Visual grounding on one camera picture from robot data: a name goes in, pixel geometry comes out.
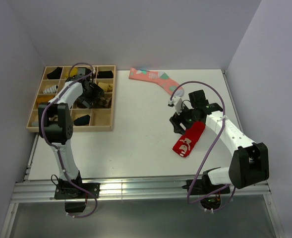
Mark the brown argyle sock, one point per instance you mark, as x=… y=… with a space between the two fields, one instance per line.
x=103 y=102

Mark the pink patterned sock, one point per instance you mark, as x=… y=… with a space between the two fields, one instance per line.
x=157 y=77

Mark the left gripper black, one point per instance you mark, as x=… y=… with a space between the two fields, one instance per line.
x=97 y=91

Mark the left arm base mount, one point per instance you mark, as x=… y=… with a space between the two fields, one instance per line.
x=66 y=191

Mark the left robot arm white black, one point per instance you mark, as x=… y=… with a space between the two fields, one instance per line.
x=56 y=125

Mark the tan rolled sock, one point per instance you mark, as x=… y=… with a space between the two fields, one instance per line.
x=106 y=87

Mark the black rolled sock top right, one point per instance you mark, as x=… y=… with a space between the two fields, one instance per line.
x=108 y=74

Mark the mustard rolled sock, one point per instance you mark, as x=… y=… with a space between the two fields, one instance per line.
x=43 y=99

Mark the navy rolled sock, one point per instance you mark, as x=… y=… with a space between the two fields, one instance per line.
x=82 y=121

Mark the yellow rolled sock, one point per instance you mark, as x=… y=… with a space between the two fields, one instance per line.
x=71 y=73

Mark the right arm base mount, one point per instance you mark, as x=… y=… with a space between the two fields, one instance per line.
x=202 y=187

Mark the wooden compartment tray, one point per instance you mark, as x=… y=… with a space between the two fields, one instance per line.
x=100 y=119

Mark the light grey rolled sock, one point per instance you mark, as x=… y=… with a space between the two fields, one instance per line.
x=35 y=124

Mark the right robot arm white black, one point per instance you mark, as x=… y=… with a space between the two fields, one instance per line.
x=249 y=164

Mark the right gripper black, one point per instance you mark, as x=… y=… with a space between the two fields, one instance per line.
x=176 y=120

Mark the aluminium rail frame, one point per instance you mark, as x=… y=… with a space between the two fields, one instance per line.
x=141 y=182

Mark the white striped rolled sock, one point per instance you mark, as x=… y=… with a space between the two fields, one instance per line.
x=51 y=90

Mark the red patterned sock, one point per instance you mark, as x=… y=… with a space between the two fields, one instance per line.
x=187 y=142

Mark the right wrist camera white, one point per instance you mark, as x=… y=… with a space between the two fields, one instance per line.
x=176 y=103

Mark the black rolled sock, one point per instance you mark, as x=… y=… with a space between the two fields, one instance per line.
x=55 y=74
x=108 y=74

